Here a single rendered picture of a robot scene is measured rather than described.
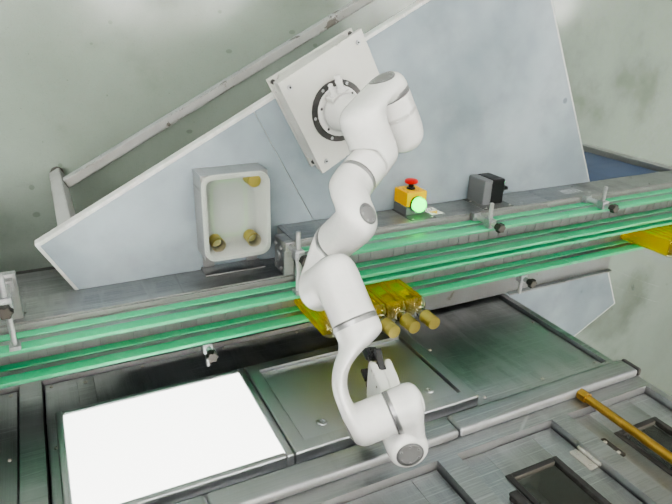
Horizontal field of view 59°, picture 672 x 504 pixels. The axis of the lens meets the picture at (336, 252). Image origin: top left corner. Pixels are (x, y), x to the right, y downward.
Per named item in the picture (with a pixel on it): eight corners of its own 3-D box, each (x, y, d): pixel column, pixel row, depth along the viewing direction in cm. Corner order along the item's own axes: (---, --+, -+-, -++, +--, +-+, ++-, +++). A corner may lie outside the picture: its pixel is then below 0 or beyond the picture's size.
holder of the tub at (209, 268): (199, 268, 158) (206, 280, 152) (192, 168, 147) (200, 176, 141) (260, 258, 165) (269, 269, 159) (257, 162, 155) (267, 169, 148)
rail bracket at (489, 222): (466, 219, 177) (496, 234, 166) (469, 196, 174) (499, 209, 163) (477, 217, 179) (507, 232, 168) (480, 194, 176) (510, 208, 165)
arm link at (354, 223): (327, 178, 124) (289, 222, 116) (357, 146, 113) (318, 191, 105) (375, 222, 126) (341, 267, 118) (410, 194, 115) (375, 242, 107)
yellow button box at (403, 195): (392, 208, 179) (405, 216, 173) (393, 184, 176) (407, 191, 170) (411, 205, 182) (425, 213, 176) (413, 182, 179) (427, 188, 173)
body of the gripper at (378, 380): (407, 429, 118) (391, 395, 128) (411, 387, 114) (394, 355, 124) (371, 434, 116) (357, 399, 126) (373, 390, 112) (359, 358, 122)
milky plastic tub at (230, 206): (197, 251, 156) (206, 263, 148) (191, 168, 147) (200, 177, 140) (260, 241, 163) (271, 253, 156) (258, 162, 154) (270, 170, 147)
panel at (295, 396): (56, 423, 131) (67, 539, 103) (54, 412, 130) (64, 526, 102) (401, 337, 169) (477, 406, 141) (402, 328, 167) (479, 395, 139)
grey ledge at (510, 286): (368, 307, 185) (387, 324, 175) (369, 282, 181) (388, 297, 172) (587, 260, 224) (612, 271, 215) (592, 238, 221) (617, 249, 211)
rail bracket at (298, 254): (282, 283, 155) (301, 303, 145) (281, 223, 149) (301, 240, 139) (293, 281, 157) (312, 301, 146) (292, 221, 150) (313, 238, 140)
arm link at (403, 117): (364, 150, 141) (404, 163, 128) (343, 101, 134) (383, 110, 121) (395, 128, 143) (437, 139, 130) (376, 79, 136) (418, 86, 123)
